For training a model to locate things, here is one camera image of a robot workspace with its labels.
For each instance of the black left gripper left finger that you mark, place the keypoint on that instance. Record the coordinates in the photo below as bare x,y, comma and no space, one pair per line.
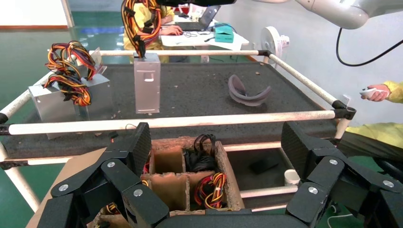
126,176

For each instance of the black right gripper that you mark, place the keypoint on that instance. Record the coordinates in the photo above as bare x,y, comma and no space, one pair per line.
195,2

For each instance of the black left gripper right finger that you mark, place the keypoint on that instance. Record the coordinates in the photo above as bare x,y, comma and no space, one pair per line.
321,176

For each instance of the white handheld remote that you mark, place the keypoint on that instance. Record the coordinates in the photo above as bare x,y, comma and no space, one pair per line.
366,92

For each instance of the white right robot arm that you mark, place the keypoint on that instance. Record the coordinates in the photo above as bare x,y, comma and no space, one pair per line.
340,12

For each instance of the operator forearm yellow sleeve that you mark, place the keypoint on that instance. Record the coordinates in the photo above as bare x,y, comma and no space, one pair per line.
396,93

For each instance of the teal box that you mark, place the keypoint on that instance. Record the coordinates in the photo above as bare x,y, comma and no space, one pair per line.
224,36

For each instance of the brown cardboard divider box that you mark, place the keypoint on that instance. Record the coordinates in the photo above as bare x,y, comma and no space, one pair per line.
171,192

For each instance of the seated person's hand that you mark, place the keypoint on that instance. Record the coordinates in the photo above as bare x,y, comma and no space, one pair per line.
171,30

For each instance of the operator hand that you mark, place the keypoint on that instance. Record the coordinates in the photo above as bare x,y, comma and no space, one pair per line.
379,94

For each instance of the dark laptop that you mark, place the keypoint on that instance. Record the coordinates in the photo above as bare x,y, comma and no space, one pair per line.
207,17

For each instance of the seated person yellow jacket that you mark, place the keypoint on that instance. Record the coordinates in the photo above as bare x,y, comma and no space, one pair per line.
167,14

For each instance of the white desk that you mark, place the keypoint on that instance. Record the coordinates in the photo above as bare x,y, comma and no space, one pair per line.
195,41

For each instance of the flat black block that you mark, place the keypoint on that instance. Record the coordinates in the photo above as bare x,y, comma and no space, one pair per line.
263,165

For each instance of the operator body yellow jacket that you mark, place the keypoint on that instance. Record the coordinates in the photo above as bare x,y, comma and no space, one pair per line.
377,132

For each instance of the dark speckled table mat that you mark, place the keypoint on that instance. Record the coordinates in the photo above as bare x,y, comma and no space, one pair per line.
195,85

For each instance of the white standing fan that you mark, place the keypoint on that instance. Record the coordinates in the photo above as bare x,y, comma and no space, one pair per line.
270,41

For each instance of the grey curved foam band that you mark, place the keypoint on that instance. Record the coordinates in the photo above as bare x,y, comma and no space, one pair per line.
248,100

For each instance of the white wall socket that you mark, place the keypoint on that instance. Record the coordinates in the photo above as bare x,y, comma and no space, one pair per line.
346,100

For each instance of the white pipe table frame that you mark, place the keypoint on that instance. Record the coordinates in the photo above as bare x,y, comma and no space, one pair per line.
189,120

